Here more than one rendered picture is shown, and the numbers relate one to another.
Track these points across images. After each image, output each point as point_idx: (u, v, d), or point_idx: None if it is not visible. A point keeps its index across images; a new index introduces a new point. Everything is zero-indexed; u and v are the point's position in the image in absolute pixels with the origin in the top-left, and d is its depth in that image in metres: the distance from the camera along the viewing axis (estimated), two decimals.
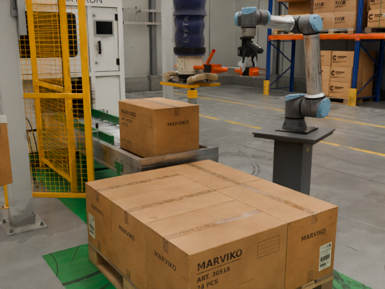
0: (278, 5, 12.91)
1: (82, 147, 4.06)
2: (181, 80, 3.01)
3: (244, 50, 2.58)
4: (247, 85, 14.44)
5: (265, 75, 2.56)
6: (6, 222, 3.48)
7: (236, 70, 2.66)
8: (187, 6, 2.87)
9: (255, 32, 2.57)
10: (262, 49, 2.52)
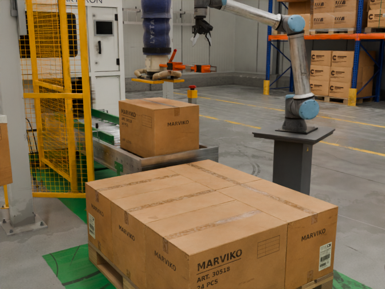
0: (278, 5, 12.91)
1: (82, 147, 4.06)
2: (149, 77, 3.37)
3: (197, 28, 2.91)
4: (247, 85, 14.44)
5: (215, 71, 2.91)
6: (6, 222, 3.48)
7: (191, 68, 3.02)
8: (153, 10, 3.24)
9: (207, 12, 2.89)
10: (211, 26, 2.85)
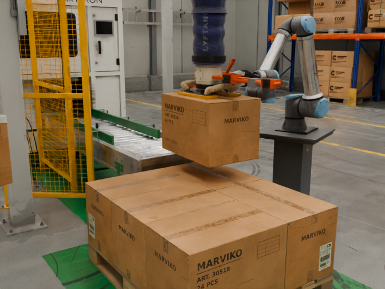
0: (278, 5, 12.91)
1: (82, 147, 4.06)
2: (199, 90, 2.85)
3: (248, 72, 2.75)
4: None
5: (287, 88, 2.37)
6: (6, 222, 3.48)
7: (256, 82, 2.48)
8: (207, 4, 2.70)
9: None
10: None
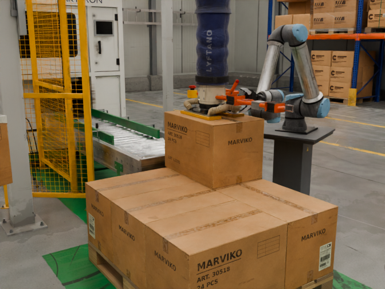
0: (278, 5, 12.91)
1: (82, 147, 4.06)
2: (203, 110, 2.84)
3: (253, 93, 2.74)
4: (247, 85, 14.44)
5: (291, 112, 2.37)
6: (6, 222, 3.48)
7: (260, 105, 2.48)
8: (211, 3, 2.67)
9: (267, 102, 2.79)
10: (265, 101, 2.68)
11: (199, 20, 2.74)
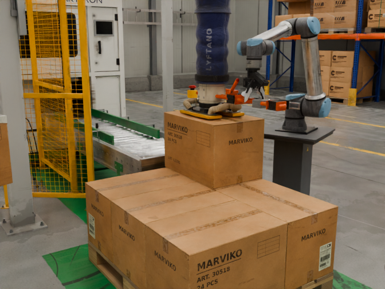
0: (278, 5, 12.91)
1: (82, 147, 4.06)
2: (203, 109, 2.82)
3: (250, 82, 2.54)
4: None
5: (298, 109, 2.38)
6: (6, 222, 3.48)
7: (261, 104, 2.47)
8: (211, 3, 2.66)
9: (261, 64, 2.53)
10: (267, 81, 2.48)
11: (199, 19, 2.73)
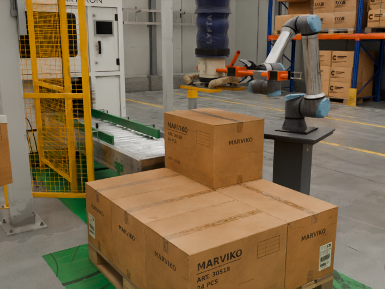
0: (278, 5, 12.91)
1: (82, 147, 4.06)
2: (203, 84, 2.80)
3: (253, 65, 2.71)
4: (247, 85, 14.44)
5: (300, 79, 2.35)
6: (6, 222, 3.48)
7: (262, 74, 2.44)
8: (211, 3, 2.66)
9: None
10: None
11: None
